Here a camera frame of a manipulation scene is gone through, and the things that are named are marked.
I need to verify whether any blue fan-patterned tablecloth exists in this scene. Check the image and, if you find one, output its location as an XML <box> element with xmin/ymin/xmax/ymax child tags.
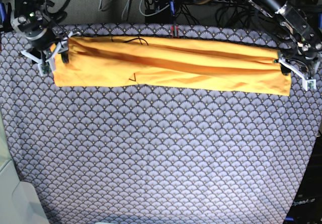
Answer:
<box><xmin>1</xmin><ymin>33</ymin><xmax>321</xmax><ymax>223</ymax></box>

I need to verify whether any red clip marker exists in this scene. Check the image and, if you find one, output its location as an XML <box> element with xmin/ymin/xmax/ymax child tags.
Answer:
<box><xmin>171</xmin><ymin>25</ymin><xmax>180</xmax><ymax>38</ymax></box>

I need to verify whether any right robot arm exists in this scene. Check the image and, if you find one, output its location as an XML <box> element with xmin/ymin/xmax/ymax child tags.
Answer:
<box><xmin>10</xmin><ymin>0</ymin><xmax>80</xmax><ymax>76</ymax></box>

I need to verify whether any white cable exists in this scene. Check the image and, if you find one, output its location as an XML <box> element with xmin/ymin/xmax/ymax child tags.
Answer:
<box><xmin>138</xmin><ymin>0</ymin><xmax>172</xmax><ymax>17</ymax></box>

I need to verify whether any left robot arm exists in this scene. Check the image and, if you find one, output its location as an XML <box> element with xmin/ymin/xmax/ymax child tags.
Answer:
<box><xmin>244</xmin><ymin>0</ymin><xmax>321</xmax><ymax>91</ymax></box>

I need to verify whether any yellow T-shirt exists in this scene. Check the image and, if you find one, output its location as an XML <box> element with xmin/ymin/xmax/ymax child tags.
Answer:
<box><xmin>53</xmin><ymin>36</ymin><xmax>291</xmax><ymax>96</ymax></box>

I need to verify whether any white plastic bin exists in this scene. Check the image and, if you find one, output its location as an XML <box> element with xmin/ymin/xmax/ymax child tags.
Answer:
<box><xmin>0</xmin><ymin>123</ymin><xmax>51</xmax><ymax>224</ymax></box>

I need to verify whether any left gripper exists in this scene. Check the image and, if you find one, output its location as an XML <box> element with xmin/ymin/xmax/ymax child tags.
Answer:
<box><xmin>273</xmin><ymin>37</ymin><xmax>321</xmax><ymax>91</ymax></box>

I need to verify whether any black OpenArm box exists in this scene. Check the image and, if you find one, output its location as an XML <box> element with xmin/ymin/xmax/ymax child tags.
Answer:
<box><xmin>284</xmin><ymin>136</ymin><xmax>321</xmax><ymax>223</ymax></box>

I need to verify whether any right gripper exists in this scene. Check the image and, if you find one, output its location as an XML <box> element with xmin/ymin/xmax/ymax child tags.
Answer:
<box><xmin>10</xmin><ymin>10</ymin><xmax>81</xmax><ymax>77</ymax></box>

